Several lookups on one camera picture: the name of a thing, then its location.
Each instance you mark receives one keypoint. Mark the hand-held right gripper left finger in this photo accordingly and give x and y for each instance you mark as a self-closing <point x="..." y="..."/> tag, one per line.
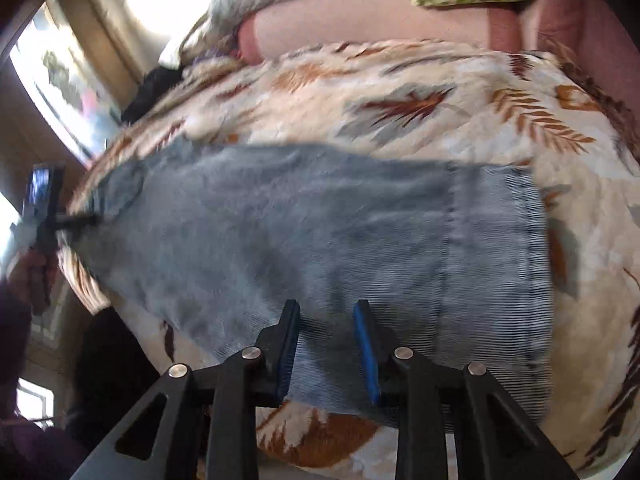
<point x="287" y="355"/>

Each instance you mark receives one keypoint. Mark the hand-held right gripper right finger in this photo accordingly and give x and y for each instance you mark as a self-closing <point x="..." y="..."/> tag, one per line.
<point x="367" y="355"/>

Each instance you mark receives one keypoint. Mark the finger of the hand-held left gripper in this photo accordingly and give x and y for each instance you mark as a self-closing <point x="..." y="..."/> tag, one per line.
<point x="75" y="220"/>

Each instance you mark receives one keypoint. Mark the grey denim pants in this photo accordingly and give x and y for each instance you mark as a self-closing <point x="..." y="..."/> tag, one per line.
<point x="300" y="235"/>

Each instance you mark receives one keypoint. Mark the person's left hand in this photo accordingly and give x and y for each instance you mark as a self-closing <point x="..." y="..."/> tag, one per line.
<point x="25" y="272"/>

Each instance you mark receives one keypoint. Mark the brown wooden door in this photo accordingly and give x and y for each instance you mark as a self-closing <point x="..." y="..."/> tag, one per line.
<point x="30" y="145"/>

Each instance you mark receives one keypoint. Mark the stained glass door panel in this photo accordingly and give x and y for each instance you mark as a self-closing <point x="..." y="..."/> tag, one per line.
<point x="65" y="85"/>

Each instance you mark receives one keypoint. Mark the black garment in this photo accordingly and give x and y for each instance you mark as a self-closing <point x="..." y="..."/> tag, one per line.
<point x="155" y="90"/>

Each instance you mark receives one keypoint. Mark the person's dark clothing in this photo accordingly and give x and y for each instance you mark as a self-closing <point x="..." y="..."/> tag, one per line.
<point x="115" y="375"/>

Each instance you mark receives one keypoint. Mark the white crumpled cloth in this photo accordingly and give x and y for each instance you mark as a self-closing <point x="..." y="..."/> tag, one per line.
<point x="172" y="52"/>

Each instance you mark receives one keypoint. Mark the leaf print bedspread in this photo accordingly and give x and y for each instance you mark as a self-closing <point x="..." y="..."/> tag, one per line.
<point x="400" y="85"/>

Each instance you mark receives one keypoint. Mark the grey quilted pillow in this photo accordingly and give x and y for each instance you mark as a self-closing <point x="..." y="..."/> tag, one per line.
<point x="280" y="0"/>

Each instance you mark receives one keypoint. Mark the pink bolster pillow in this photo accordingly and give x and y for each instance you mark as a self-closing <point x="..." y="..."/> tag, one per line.
<point x="375" y="25"/>

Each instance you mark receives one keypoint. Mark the pink upholstered headboard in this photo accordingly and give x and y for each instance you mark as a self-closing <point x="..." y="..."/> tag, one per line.
<point x="590" y="35"/>

